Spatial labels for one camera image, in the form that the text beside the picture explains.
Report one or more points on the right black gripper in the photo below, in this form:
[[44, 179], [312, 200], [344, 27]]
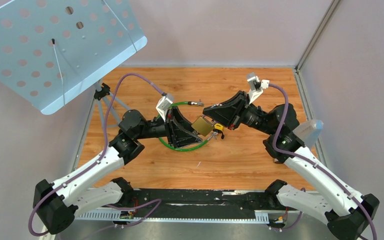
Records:
[[230, 112]]

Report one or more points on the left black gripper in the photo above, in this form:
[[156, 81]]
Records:
[[179, 132]]

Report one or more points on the brass padlock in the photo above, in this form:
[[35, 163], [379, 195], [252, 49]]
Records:
[[202, 125]]

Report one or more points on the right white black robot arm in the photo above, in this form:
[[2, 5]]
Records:
[[345, 211]]

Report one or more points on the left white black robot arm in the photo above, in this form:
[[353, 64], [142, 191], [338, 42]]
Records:
[[57, 203]]

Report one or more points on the clear blue plastic bag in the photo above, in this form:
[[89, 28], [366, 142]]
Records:
[[309, 132]]

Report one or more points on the grey tripod stand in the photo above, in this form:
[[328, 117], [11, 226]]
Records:
[[102, 96]]

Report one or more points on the perforated light blue metal plate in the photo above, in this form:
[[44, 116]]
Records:
[[51, 51]]

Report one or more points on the green cable lock loop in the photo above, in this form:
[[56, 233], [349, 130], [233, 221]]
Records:
[[182, 149]]

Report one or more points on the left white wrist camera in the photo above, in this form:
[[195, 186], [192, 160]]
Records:
[[163, 105]]

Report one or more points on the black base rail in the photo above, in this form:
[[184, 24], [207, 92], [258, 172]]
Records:
[[193, 206]]

